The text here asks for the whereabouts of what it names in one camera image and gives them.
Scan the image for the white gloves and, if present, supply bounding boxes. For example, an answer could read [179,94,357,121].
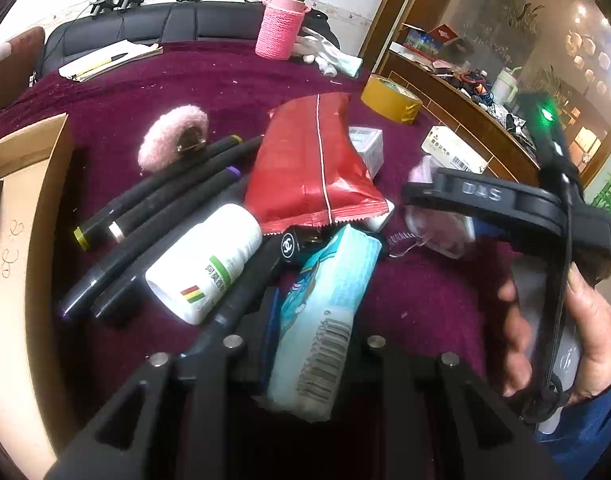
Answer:
[293,26,363,79]

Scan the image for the white notebook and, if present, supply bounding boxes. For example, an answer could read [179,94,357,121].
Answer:
[59,39,164,82]

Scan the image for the wooden cabinet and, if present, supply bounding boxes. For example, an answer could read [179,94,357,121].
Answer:
[375,50,551,186]

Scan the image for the wooden door frame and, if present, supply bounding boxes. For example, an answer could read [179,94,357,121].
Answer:
[358,0,436,73]

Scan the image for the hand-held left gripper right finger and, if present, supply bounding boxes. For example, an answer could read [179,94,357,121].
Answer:
[350,335,569,480]

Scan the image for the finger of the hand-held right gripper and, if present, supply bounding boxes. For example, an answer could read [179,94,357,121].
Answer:
[400,167,569,233]

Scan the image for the yellow-capped black marker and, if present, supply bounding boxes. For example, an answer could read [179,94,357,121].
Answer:
[73,135,244,251]

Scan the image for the white cup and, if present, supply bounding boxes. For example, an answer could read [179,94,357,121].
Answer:
[491,66,522,103]

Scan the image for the white medicine box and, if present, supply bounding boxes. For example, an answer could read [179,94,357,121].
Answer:
[421,126,489,175]

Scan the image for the small white box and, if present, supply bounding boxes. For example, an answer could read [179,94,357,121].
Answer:
[348,126,385,181]

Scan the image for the black cosmetic tube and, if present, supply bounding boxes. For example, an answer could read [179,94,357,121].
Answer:
[206,227,302,341]

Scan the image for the black marker white cap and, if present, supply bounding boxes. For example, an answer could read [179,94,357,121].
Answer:
[108,136,264,238]

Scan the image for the bamboo painting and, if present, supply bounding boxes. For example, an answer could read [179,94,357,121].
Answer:
[583,155,611,221]

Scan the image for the pink fluffy scrunchie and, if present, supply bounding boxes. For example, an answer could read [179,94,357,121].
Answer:
[137,105,210,173]

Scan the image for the black leather sofa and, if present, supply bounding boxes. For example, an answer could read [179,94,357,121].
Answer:
[38,0,343,78]

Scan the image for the light blue tissue pack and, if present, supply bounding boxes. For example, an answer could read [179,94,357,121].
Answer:
[253,224,383,423]

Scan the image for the brown armchair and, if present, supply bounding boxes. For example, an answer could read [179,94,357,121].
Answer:
[0,26,46,126]

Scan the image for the red box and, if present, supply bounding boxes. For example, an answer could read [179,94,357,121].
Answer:
[428,24,460,43]

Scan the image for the plain black marker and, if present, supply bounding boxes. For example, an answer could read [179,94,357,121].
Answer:
[90,195,246,318]

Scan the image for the red snack packet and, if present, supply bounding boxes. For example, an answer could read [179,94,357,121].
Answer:
[243,94,396,236]

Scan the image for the white medicine bottle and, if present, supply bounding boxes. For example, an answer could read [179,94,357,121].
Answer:
[146,203,264,325]

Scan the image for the clear plastic case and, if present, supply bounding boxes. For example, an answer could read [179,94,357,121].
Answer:
[404,155,476,260]

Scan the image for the person's right hand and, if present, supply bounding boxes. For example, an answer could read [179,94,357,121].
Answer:
[499,265,611,406]

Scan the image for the small coiled key cord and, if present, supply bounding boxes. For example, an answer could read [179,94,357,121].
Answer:
[384,231,422,261]

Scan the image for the cardboard box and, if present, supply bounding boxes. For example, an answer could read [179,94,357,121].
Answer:
[0,112,81,476]

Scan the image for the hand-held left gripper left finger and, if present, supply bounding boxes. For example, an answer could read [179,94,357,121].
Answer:
[44,285,286,480]

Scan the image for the person's right forearm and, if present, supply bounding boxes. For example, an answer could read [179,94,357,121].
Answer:
[535,375,611,480]

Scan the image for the yellow tape roll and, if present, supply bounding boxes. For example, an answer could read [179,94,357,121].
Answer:
[360,73,423,125]

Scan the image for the yellow pen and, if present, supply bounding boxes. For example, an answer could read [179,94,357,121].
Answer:
[80,53,129,73]

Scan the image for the purple-capped black marker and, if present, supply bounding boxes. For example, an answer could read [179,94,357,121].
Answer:
[60,166,245,320]

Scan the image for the pink knitted bottle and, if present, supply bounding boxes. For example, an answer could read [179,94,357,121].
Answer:
[256,0,311,61]

